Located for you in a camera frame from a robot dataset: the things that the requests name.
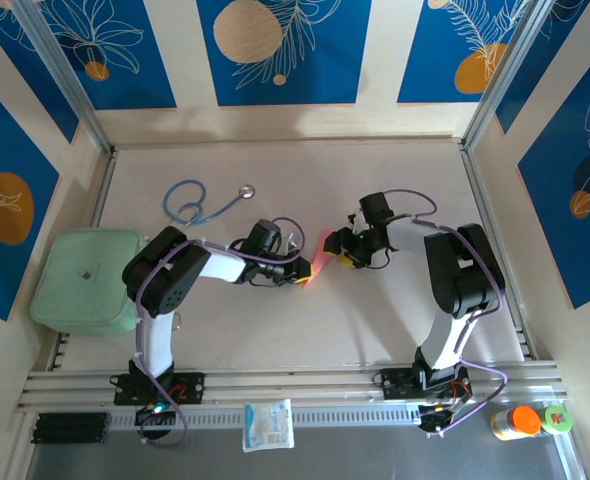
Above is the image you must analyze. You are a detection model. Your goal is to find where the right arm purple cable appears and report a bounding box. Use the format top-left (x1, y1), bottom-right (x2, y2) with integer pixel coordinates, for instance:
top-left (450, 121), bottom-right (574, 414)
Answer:
top-left (371, 188), bottom-right (509, 437)

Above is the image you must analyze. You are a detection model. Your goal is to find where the blue stethoscope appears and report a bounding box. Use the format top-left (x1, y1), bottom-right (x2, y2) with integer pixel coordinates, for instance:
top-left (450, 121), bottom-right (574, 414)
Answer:
top-left (162, 180), bottom-right (257, 230)

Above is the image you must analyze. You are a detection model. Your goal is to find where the aluminium side rail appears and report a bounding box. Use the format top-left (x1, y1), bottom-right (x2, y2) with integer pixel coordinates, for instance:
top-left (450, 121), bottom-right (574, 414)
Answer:
top-left (47, 147), bottom-right (119, 374)
top-left (458, 143), bottom-right (534, 362)

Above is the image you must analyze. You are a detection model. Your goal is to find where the right black controller board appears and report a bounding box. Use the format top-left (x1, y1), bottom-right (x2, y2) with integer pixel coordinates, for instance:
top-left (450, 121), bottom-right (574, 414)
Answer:
top-left (416, 403), bottom-right (459, 438)

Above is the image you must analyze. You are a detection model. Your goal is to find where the black controller board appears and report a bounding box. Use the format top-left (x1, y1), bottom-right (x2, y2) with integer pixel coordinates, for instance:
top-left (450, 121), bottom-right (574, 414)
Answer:
top-left (416, 403), bottom-right (459, 438)
top-left (134, 403), bottom-right (178, 428)

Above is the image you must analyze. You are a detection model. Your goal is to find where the white blue plastic packet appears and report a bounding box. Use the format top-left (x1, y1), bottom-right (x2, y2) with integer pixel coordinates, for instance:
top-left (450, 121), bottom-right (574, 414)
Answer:
top-left (242, 397), bottom-right (297, 454)

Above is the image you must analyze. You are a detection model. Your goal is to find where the aluminium corner post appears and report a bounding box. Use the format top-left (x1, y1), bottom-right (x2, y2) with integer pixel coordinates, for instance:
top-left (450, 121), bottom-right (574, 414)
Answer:
top-left (461, 0), bottom-right (551, 154)
top-left (12, 0), bottom-right (115, 154)

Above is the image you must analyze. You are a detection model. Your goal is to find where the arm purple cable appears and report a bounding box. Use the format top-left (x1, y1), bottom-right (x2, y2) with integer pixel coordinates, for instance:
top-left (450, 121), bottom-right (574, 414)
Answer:
top-left (133, 215), bottom-right (307, 448)
top-left (371, 188), bottom-right (509, 437)

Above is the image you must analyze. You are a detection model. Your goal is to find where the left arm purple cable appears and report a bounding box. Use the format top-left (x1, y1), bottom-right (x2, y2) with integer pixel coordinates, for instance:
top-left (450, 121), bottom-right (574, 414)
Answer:
top-left (133, 215), bottom-right (307, 448)

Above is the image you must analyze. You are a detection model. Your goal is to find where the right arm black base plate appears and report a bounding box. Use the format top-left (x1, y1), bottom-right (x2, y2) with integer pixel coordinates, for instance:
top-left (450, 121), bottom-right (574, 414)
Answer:
top-left (373, 366), bottom-right (474, 402)

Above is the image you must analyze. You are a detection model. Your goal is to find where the grey slotted cable duct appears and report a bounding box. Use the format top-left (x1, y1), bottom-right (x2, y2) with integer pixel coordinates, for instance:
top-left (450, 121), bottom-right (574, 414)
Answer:
top-left (106, 405), bottom-right (424, 431)

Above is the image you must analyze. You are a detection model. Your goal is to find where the aluminium front rail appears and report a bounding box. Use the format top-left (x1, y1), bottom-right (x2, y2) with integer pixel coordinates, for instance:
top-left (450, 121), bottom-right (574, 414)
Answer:
top-left (17, 360), bottom-right (569, 415)

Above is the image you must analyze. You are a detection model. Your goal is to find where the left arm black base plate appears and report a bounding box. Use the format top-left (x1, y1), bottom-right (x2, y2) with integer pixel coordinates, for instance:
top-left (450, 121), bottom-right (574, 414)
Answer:
top-left (111, 371), bottom-right (207, 407)

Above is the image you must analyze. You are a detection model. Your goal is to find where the jar with orange lid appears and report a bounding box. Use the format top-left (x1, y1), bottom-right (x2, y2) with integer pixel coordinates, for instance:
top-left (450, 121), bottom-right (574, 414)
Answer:
top-left (490, 405), bottom-right (544, 442)

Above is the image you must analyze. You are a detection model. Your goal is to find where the black ribbed box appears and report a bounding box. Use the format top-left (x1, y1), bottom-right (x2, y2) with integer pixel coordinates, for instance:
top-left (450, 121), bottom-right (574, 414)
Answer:
top-left (30, 411), bottom-right (112, 447)

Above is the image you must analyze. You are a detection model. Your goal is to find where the left black controller board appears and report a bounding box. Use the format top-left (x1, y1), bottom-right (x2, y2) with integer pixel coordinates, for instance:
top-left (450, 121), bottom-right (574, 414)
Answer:
top-left (134, 403), bottom-right (178, 428)

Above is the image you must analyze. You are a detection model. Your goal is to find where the bottle with green lid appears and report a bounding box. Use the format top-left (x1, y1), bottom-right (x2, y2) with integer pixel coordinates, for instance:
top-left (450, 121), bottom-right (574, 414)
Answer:
top-left (541, 404), bottom-right (575, 436)

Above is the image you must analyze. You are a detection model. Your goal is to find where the mint green zip case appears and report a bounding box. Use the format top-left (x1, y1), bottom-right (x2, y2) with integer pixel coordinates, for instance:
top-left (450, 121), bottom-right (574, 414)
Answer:
top-left (28, 228), bottom-right (149, 338)

